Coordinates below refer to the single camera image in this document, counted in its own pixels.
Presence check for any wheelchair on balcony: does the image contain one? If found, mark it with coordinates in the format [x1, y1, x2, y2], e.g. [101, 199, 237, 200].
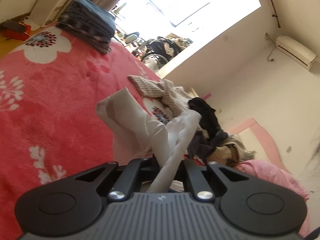
[140, 36, 193, 71]

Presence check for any red and black floor item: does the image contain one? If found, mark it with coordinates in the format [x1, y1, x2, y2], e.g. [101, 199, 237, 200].
[1, 20, 31, 41]

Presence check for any pink headboard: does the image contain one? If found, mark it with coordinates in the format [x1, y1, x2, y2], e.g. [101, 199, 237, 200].
[228, 118, 291, 173]

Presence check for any red floral blanket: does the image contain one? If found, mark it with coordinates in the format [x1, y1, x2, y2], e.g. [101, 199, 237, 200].
[1, 26, 172, 239]

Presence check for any beige striped garment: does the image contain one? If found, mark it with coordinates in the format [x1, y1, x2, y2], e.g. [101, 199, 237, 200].
[127, 75, 192, 117]

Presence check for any tan brown garment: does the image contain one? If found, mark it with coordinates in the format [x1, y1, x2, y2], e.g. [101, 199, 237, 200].
[206, 135, 256, 167]

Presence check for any white box by wall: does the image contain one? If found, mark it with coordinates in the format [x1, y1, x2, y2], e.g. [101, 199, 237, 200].
[28, 0, 67, 28]

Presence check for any black garment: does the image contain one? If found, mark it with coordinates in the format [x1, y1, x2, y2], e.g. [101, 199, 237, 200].
[187, 98, 228, 163]

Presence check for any white air conditioner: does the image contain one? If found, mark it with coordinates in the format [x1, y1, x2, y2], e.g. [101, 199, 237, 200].
[276, 35, 317, 72]

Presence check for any folded dark clothes stack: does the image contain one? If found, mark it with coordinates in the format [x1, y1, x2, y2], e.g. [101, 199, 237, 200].
[56, 0, 116, 54]

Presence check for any white garment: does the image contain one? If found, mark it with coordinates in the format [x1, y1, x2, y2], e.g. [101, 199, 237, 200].
[95, 88, 201, 193]

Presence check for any pink pillow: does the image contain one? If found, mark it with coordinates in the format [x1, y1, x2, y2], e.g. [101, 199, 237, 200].
[235, 159, 311, 238]

